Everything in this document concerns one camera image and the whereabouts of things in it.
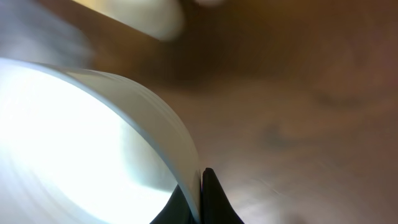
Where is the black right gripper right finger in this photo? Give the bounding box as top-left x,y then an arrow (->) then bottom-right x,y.
201,168 -> 244,224

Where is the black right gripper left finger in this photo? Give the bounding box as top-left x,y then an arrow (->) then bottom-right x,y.
150,185 -> 196,224

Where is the white small bowl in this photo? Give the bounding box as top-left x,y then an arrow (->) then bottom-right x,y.
1,58 -> 201,223

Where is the cream white cup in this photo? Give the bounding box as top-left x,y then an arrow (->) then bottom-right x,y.
75,0 -> 184,40

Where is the clear plastic storage container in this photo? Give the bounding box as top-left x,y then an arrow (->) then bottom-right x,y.
1,0 -> 93,68

